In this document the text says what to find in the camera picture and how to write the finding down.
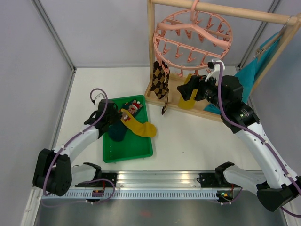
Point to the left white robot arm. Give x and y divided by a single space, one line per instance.
54 173

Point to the wooden clothes rack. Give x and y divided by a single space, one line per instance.
159 9

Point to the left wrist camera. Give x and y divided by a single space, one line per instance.
98 98

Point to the teal cloth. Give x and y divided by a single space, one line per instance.
250 73

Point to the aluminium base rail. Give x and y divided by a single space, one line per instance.
163 179

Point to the white cable duct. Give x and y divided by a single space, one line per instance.
147 194

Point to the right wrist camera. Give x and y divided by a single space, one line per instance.
217 67

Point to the brown argyle sock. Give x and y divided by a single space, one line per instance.
160 78
166 95

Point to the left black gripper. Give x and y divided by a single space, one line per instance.
117 115

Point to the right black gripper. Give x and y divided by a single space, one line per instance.
195 82

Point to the teal reindeer sock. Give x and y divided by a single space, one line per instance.
129 110

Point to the green plastic tray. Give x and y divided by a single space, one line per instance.
120 143

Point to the pink round clip hanger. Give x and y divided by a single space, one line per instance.
187 39

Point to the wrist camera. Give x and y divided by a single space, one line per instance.
217 67
98 98

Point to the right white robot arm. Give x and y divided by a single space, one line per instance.
279 183

